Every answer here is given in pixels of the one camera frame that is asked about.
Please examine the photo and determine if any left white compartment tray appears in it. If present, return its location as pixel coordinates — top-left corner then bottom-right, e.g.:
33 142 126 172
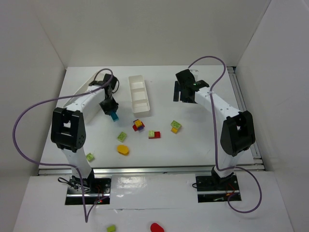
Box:
63 71 107 123

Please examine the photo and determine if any lime lego foreground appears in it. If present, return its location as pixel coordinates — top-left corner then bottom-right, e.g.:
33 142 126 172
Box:
106 225 116 232

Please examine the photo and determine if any lime and yellow lego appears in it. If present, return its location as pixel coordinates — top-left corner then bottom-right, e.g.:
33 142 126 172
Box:
170 120 182 134

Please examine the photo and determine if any white compartment tray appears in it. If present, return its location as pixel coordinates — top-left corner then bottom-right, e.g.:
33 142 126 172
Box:
63 71 107 123
128 75 150 117

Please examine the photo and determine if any lime lego brick front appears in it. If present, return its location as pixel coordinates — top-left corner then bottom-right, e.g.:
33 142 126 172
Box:
86 153 95 162

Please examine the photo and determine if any lime and red lego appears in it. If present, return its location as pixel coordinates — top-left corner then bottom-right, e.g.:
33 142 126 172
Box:
148 130 161 139

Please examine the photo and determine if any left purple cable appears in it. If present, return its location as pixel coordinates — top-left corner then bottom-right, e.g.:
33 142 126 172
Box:
12 68 114 223

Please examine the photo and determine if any centre white compartment tray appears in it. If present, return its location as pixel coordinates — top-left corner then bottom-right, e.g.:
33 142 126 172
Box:
128 75 150 117

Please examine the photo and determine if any front aluminium rail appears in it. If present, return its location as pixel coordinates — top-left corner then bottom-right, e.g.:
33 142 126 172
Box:
38 165 266 176

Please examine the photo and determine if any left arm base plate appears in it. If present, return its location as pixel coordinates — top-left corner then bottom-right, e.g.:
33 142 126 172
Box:
57 177 112 205

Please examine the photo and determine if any red yellow purple lego stack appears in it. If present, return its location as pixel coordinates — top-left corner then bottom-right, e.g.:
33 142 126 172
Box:
132 119 145 131

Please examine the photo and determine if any teal long lego brick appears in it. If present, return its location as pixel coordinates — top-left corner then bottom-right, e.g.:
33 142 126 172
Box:
110 111 119 122

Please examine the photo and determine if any yellow oval lego piece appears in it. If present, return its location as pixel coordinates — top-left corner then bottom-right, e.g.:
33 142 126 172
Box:
117 145 129 156

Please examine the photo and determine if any lime lego brick centre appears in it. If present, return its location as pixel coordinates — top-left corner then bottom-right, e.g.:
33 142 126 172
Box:
117 131 127 143

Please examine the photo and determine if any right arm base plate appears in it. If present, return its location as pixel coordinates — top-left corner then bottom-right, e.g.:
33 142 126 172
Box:
192 175 241 203

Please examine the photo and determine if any lime lego brick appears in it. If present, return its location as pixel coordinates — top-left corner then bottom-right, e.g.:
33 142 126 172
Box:
86 153 95 162
117 131 127 143

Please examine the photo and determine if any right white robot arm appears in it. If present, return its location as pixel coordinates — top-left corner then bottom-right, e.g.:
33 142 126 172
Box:
176 69 255 187

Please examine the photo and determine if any red oval lego foreground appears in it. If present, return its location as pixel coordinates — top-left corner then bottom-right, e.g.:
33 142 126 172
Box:
150 223 165 232

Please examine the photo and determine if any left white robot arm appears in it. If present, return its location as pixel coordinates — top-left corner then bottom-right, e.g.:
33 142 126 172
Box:
51 83 118 189

